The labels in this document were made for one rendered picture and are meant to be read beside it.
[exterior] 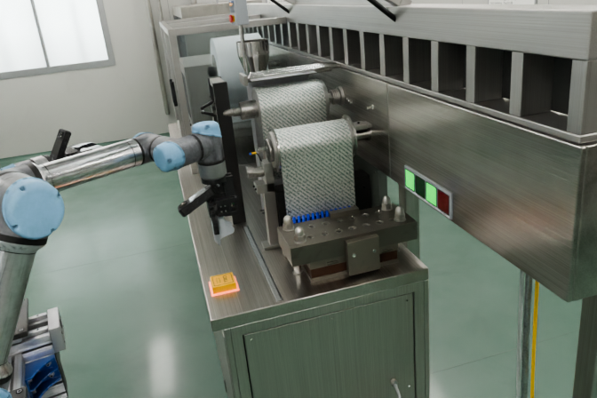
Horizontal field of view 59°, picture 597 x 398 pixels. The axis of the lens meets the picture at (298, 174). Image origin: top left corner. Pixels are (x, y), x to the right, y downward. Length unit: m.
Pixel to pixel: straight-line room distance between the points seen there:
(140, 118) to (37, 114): 1.23
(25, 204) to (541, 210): 1.00
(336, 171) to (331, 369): 0.61
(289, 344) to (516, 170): 0.84
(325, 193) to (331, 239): 0.21
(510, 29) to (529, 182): 0.29
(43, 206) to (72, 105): 6.07
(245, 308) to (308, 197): 0.41
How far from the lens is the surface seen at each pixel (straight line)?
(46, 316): 2.02
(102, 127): 7.26
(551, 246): 1.09
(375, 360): 1.75
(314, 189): 1.68
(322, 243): 1.53
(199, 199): 1.48
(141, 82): 7.14
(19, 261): 1.22
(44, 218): 1.19
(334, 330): 1.63
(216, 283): 1.61
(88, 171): 1.39
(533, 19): 1.04
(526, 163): 1.09
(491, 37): 1.14
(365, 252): 1.58
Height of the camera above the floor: 1.73
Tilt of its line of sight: 20 degrees down
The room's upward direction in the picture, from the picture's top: 6 degrees counter-clockwise
